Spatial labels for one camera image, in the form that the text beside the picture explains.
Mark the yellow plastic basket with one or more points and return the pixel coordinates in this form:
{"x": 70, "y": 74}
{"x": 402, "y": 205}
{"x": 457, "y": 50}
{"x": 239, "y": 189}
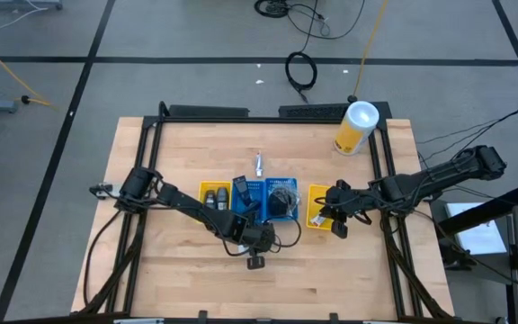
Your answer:
{"x": 202, "y": 186}
{"x": 314, "y": 193}

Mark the white flat panel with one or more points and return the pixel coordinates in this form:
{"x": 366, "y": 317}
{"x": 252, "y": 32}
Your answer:
{"x": 479, "y": 229}

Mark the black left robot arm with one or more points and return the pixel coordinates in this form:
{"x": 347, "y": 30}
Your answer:
{"x": 182, "y": 202}

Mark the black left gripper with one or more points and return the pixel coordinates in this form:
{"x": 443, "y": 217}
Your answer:
{"x": 256, "y": 236}

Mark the black desk beam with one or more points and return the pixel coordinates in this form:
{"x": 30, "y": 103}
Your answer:
{"x": 488, "y": 211}

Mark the small dark grey bottle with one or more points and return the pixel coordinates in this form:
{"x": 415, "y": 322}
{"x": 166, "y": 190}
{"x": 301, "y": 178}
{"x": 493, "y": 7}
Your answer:
{"x": 222, "y": 199}
{"x": 210, "y": 199}

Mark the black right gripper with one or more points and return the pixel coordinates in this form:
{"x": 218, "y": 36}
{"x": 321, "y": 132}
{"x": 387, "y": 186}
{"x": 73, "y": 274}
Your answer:
{"x": 351, "y": 202}

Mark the black table clamp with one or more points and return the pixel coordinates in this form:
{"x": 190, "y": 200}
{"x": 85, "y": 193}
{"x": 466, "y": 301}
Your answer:
{"x": 202, "y": 316}
{"x": 333, "y": 317}

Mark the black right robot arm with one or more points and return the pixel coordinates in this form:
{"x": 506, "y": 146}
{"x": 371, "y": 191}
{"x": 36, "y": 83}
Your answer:
{"x": 439, "y": 173}

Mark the blue plastic basket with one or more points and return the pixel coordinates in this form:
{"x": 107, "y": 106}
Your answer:
{"x": 281, "y": 181}
{"x": 259, "y": 191}

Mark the black vented panel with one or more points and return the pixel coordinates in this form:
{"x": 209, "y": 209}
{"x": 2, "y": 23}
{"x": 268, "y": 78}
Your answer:
{"x": 313, "y": 110}

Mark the black table frame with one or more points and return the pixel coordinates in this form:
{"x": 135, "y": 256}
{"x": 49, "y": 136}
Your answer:
{"x": 263, "y": 120}

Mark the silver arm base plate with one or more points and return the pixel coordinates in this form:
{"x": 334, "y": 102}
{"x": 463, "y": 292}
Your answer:
{"x": 101, "y": 189}

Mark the yellow white canister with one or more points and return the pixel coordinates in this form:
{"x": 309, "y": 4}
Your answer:
{"x": 355, "y": 130}

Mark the bagged grey round disc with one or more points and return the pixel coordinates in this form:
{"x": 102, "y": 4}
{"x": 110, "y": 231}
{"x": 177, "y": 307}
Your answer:
{"x": 279, "y": 206}

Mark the black flat panel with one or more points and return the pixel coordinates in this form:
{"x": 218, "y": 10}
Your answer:
{"x": 209, "y": 110}

